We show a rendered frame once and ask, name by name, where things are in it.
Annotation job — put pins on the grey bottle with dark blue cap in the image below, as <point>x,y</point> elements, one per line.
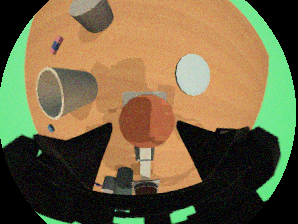
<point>124,181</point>

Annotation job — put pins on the dark grey cylinder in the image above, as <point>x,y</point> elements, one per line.
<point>108,185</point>
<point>94,15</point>

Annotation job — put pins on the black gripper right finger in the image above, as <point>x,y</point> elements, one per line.
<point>207,148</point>

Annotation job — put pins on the brown cup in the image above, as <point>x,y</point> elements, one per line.
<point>147,121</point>
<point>146,190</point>

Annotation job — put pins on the blue short cylinder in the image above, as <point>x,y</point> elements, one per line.
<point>51,128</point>

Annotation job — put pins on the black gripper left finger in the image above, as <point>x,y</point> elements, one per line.
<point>82,154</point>

